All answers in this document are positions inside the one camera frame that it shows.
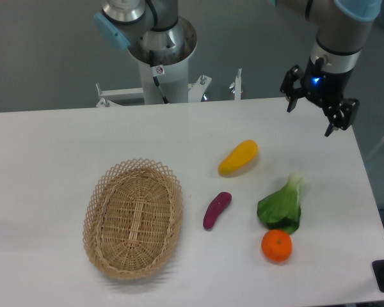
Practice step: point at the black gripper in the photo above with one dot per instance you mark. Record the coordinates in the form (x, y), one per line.
(326, 91)

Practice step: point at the purple sweet potato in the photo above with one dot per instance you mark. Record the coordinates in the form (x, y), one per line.
(215, 209)

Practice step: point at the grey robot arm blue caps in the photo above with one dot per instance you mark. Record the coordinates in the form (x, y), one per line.
(343, 27)

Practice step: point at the yellow mango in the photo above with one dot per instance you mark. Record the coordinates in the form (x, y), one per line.
(240, 156)

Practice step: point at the green bok choy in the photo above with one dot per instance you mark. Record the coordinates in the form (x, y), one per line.
(281, 210)

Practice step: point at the orange tangerine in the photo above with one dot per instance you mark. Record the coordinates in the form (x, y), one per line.
(276, 245)

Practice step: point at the oval wicker basket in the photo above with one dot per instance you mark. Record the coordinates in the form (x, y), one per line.
(133, 220)

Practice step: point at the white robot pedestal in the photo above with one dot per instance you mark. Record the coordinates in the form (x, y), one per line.
(163, 61)

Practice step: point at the white metal base frame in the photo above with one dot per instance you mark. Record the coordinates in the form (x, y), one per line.
(196, 92)

